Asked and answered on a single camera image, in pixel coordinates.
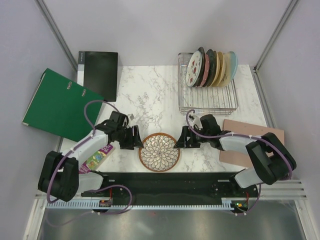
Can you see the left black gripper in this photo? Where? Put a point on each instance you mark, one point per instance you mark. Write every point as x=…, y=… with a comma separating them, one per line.
x=134, y=141

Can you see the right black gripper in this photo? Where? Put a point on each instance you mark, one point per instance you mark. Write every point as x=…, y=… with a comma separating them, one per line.
x=182, y=143

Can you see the brown floral pattern plate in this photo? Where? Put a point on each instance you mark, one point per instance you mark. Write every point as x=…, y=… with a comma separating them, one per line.
x=158, y=153

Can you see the wire dish rack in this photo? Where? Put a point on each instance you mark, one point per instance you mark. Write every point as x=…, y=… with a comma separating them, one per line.
x=204, y=100

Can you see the white strawberry pattern plate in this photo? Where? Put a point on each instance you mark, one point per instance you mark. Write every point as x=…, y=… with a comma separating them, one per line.
x=194, y=68

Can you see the pink polka dot plate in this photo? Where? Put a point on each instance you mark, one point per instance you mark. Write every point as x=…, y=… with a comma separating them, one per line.
x=206, y=70

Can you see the black rimmed beige plate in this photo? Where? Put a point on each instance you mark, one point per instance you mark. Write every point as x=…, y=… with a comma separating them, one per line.
x=202, y=67

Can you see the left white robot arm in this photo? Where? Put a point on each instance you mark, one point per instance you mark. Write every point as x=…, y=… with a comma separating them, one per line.
x=60, y=177

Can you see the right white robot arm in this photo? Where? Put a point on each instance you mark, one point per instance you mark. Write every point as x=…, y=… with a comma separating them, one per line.
x=271, y=161

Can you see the cream plate in rack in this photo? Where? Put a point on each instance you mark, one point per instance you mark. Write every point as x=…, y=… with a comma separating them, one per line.
x=227, y=73
x=222, y=68

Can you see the dark teal plate in rack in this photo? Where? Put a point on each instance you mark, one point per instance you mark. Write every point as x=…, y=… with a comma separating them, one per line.
x=212, y=67

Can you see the light blue plate in rack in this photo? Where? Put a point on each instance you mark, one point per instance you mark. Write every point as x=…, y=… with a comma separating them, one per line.
x=234, y=63

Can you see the purple children's book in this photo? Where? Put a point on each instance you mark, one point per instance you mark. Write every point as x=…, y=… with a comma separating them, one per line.
x=95, y=160

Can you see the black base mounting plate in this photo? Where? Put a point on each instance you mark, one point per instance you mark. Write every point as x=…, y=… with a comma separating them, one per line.
x=171, y=188

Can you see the pink cutting board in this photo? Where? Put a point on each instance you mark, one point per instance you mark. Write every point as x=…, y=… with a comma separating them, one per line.
x=241, y=159

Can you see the black binder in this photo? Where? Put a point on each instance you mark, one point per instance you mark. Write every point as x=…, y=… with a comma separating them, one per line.
x=98, y=71

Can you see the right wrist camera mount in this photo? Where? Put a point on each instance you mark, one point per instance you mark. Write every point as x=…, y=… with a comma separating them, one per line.
x=195, y=120

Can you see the white slotted cable duct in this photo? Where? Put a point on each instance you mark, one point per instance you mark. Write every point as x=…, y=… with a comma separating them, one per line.
x=99, y=204

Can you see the green ring binder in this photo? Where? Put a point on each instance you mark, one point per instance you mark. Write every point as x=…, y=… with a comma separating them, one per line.
x=57, y=107

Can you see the right aluminium frame post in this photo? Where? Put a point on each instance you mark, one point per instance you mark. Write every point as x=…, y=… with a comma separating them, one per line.
x=276, y=33

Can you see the aluminium frame post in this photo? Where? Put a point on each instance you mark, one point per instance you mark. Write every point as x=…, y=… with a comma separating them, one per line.
x=276, y=33
x=56, y=32

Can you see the left aluminium frame post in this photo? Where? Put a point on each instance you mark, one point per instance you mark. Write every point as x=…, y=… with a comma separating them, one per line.
x=56, y=32

